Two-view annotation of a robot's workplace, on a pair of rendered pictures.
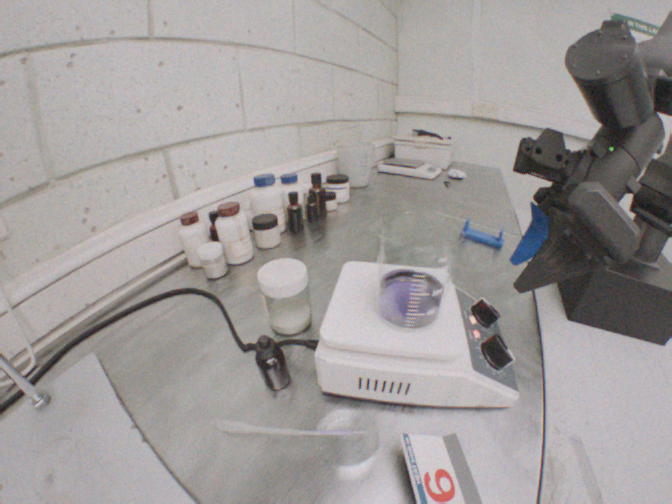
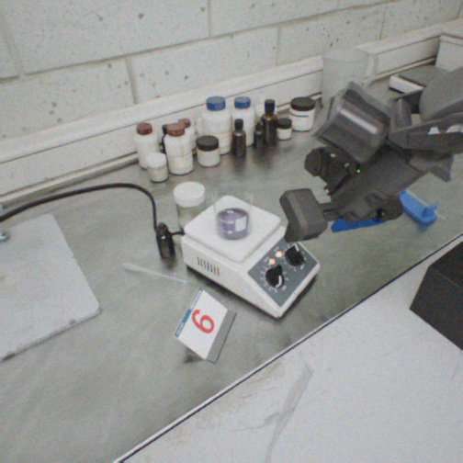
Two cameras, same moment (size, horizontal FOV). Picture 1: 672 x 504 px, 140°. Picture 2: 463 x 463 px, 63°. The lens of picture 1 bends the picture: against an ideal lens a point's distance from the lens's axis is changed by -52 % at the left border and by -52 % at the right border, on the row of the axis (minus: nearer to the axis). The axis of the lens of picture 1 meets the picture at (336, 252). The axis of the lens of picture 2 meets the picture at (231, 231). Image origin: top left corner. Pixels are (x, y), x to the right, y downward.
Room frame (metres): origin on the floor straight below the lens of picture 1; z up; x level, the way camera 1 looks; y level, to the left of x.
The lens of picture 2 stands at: (-0.26, -0.26, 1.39)
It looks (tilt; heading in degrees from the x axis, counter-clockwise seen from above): 41 degrees down; 26
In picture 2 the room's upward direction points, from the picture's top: 2 degrees counter-clockwise
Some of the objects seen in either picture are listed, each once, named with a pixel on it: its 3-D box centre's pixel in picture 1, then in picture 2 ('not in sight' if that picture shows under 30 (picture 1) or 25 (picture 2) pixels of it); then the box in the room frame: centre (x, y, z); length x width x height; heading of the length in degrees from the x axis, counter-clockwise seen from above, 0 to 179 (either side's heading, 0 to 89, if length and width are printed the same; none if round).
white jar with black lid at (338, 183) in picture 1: (337, 188); (301, 114); (0.73, -0.01, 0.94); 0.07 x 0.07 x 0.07
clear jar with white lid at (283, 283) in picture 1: (286, 297); (191, 207); (0.24, 0.06, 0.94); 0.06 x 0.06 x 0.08
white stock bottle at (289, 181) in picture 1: (291, 197); (242, 120); (0.59, 0.11, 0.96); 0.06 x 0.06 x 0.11
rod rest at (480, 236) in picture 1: (483, 231); (413, 201); (0.46, -0.33, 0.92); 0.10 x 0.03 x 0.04; 47
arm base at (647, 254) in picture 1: (644, 239); not in sight; (0.20, -0.49, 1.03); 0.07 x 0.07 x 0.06; 59
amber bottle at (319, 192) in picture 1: (317, 194); (268, 121); (0.62, 0.04, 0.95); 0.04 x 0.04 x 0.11
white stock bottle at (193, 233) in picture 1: (195, 238); (147, 145); (0.40, 0.27, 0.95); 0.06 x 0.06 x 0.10
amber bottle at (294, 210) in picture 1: (294, 211); (239, 137); (0.53, 0.09, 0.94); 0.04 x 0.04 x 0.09
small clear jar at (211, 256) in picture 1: (212, 260); (157, 167); (0.36, 0.22, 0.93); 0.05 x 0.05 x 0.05
